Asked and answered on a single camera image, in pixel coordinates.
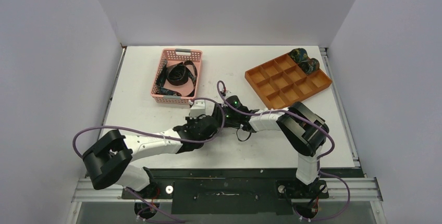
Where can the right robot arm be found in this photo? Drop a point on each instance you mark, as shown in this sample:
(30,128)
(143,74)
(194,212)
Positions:
(305,131)

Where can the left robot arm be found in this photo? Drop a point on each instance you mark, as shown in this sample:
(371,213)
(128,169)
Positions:
(108,160)

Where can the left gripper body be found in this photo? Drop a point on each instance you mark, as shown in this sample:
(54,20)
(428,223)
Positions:
(190,121)

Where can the dark tie in basket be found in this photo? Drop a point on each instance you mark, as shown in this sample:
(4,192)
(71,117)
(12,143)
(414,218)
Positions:
(177,75)

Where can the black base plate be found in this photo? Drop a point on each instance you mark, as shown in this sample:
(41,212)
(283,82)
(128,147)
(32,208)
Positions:
(232,191)

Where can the orange divided tray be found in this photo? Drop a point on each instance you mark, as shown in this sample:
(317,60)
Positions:
(281,81)

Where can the rolled blue green tie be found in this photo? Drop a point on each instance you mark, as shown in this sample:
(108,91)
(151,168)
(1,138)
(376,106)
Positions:
(298,55)

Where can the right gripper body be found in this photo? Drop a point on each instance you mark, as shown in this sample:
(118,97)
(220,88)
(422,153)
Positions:
(216,111)

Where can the pink plastic basket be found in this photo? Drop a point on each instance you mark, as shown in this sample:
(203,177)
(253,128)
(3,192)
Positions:
(172,56)

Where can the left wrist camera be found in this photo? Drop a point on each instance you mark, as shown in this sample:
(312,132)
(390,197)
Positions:
(197,108)

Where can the rolled dark floral tie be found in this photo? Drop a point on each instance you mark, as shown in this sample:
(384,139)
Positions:
(309,66)

